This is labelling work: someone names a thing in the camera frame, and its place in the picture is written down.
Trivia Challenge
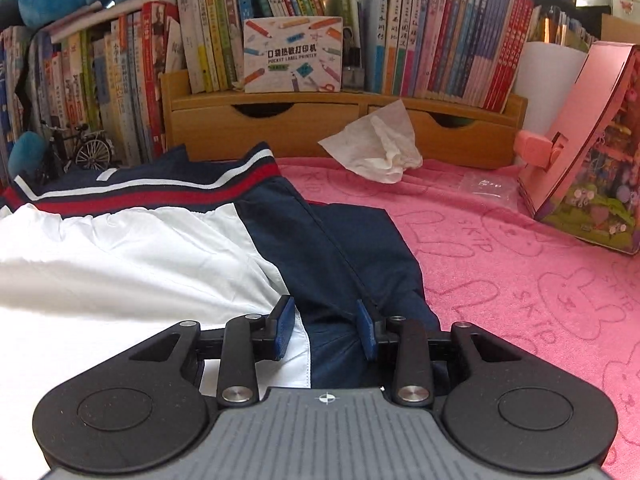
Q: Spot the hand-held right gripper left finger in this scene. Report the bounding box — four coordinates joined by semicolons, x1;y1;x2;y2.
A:
127;296;296;406

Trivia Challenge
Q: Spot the pink rabbit print blanket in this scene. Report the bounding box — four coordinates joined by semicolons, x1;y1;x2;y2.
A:
270;157;640;480

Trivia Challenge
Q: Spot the row of colourful books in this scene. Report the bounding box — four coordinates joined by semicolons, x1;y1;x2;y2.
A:
0;0;601;161

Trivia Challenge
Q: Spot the wooden drawer organizer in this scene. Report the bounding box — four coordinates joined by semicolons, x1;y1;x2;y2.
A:
160;70;528;171

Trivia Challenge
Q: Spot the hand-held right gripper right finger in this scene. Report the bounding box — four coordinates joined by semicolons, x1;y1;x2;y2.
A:
356;300;521;407

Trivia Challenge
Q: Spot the white label printer box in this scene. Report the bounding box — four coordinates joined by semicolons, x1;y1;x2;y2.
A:
243;16;344;94

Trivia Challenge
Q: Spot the round blue plush ball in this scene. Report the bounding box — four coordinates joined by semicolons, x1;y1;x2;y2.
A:
7;131;48;181

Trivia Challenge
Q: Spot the white and navy jacket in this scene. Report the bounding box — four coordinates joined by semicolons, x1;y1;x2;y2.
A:
0;142;443;471

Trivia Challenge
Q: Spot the miniature bicycle model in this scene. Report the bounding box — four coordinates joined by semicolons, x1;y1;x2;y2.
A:
40;120;118;176

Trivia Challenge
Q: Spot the white paper roll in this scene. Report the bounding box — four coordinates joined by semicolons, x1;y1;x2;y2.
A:
512;41;591;133

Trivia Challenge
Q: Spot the pink house-shaped toy box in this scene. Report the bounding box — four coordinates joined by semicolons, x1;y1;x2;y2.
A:
515;42;640;256

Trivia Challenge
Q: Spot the clear plastic bag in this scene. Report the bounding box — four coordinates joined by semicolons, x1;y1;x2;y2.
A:
457;172;518;201

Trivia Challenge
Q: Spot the crumpled white tissue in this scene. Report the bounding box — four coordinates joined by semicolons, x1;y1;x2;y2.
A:
318;100;423;184

